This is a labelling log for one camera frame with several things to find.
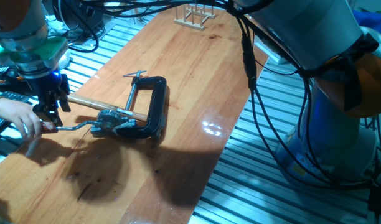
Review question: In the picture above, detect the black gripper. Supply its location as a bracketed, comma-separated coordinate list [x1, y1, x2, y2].
[26, 70, 72, 127]

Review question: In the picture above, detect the metal lever dark red knob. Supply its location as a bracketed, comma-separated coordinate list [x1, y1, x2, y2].
[40, 119, 103, 134]

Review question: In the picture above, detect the wooden handle claw hammer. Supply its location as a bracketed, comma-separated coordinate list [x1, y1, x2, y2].
[67, 93, 148, 123]

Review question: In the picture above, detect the black C-clamp with screw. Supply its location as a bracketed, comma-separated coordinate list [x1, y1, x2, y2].
[122, 70, 167, 140]

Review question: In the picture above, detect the person's hand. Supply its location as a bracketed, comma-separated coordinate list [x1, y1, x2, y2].
[0, 97, 44, 142]

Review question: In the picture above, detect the black round spool device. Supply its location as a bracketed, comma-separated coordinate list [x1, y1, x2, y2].
[53, 0, 105, 32]

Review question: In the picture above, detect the glossy wooden board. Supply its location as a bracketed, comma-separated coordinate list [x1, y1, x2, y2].
[0, 6, 269, 224]

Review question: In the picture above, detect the wooden peg rack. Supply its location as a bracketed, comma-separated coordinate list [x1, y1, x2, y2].
[173, 2, 217, 31]

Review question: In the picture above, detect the blue plastic bag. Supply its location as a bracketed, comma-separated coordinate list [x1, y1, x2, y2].
[352, 9, 381, 29]

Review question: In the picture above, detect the green gripper mount plate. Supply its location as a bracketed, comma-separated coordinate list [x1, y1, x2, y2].
[0, 36, 69, 68]

